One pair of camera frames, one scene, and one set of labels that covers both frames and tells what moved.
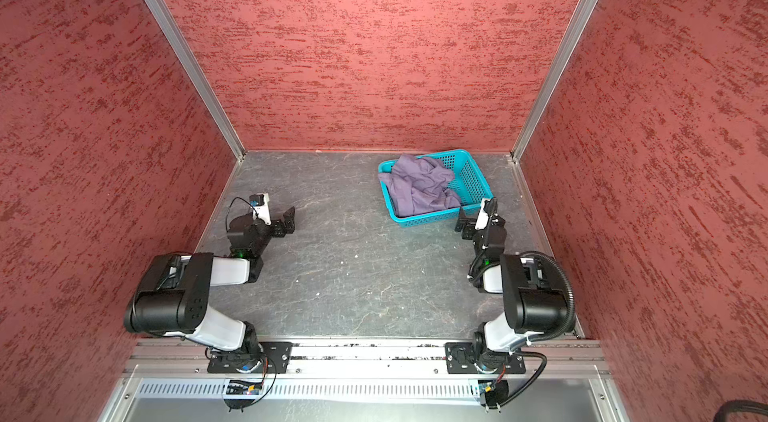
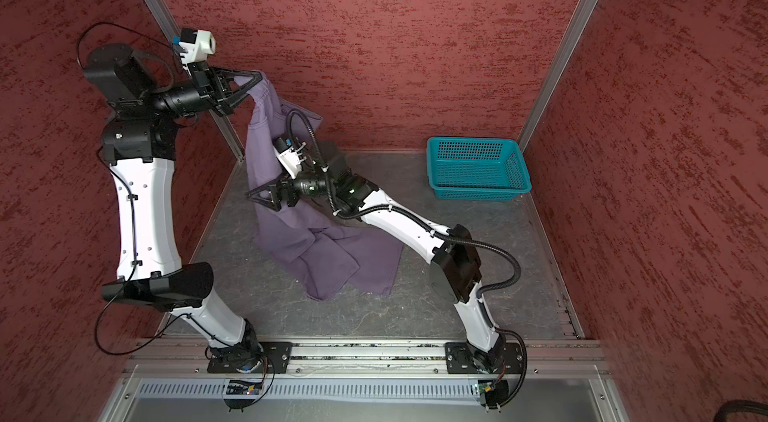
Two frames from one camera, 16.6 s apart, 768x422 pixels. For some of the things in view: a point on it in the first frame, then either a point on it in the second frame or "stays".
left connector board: (239, 387) stays
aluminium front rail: (325, 360) stays
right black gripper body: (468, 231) to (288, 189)
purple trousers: (419, 184) to (333, 250)
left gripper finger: (289, 220) to (254, 75)
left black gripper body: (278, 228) to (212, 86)
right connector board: (495, 392) stays
